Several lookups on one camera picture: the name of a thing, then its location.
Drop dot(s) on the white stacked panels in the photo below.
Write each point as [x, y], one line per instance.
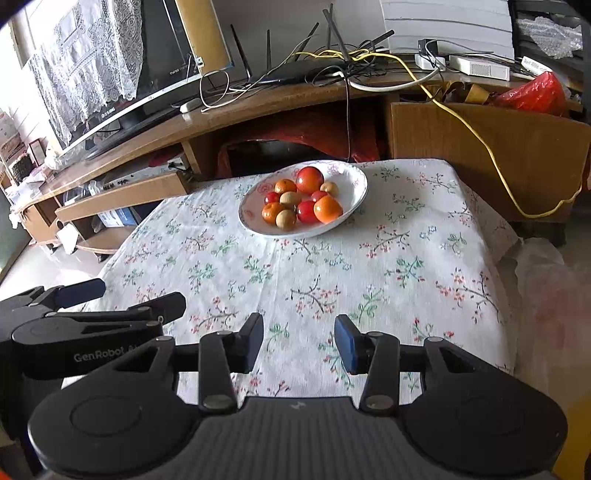
[448, 27]

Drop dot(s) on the wooden board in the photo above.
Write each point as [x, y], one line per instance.
[531, 152]

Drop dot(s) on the small white adapter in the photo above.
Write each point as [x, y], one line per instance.
[190, 105]

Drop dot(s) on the silver media player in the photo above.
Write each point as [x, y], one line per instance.
[138, 177]

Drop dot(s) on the red cherry tomato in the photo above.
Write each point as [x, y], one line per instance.
[305, 211]
[271, 197]
[318, 195]

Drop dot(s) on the white floral rim bowl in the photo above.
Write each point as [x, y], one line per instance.
[353, 184]

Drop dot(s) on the crumpled brown packaging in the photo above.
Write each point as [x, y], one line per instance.
[466, 92]

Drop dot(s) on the blue white box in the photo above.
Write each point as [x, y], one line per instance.
[117, 217]

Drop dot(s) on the white bag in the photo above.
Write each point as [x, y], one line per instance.
[68, 237]

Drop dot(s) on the white labelled box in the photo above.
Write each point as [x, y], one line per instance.
[536, 66]

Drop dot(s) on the bubble wrap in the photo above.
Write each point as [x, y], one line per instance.
[549, 34]

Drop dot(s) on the mandarin orange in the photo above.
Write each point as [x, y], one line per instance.
[272, 212]
[328, 208]
[285, 186]

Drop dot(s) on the flat screen television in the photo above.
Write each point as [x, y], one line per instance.
[157, 55]

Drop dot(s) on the black shelf rack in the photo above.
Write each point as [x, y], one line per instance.
[545, 11]

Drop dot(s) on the white power strip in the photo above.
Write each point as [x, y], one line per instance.
[429, 61]

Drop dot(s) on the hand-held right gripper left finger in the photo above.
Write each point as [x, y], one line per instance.
[251, 341]

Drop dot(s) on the translucent plastic bag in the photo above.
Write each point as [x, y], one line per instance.
[554, 300]

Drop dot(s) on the tan longan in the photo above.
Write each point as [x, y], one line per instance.
[329, 187]
[290, 198]
[285, 220]

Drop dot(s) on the white lace cloth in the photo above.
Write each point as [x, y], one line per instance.
[83, 60]

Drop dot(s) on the floral tablecloth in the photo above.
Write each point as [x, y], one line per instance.
[369, 277]

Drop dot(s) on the black power adapter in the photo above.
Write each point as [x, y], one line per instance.
[425, 46]

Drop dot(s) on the yellow framed board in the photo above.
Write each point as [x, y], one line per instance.
[203, 27]

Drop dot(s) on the black router with antennas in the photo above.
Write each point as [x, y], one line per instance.
[300, 71]

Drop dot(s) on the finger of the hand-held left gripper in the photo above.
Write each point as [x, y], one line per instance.
[83, 290]
[173, 307]

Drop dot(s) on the wooden television cabinet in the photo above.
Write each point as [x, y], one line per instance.
[258, 104]

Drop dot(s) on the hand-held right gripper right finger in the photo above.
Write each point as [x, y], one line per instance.
[346, 341]

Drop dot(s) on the red plastic bag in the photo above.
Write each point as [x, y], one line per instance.
[535, 92]

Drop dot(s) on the red yellow apple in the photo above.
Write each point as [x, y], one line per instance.
[309, 179]

